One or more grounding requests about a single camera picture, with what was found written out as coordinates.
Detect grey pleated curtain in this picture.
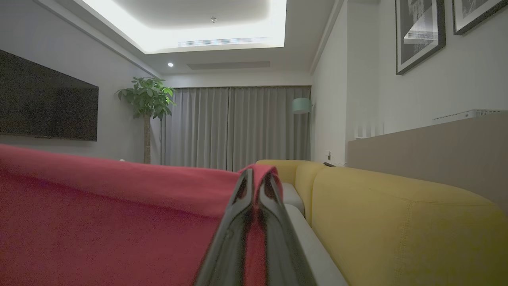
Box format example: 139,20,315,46
161,85,312,172

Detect green potted tree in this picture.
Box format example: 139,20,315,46
116,77,177,164

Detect black wall television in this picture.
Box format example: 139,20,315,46
0,49,99,142

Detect yellow sofa backrest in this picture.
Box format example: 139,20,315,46
256,160,508,286

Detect red garment with white stripes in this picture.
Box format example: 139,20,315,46
0,144,284,286

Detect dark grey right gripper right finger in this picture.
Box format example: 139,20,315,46
258,171,318,286

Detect narrow grey sofa seat cushion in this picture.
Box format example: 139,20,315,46
282,183,305,217

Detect large black framed picture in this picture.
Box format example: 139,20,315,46
395,0,446,75

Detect white ceiling air vent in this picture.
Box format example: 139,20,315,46
177,37,267,47

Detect small black framed picture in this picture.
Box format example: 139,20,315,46
452,0,508,35

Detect beige partition ledge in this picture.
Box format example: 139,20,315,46
347,115,508,215

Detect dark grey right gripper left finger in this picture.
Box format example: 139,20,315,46
194,168,254,286

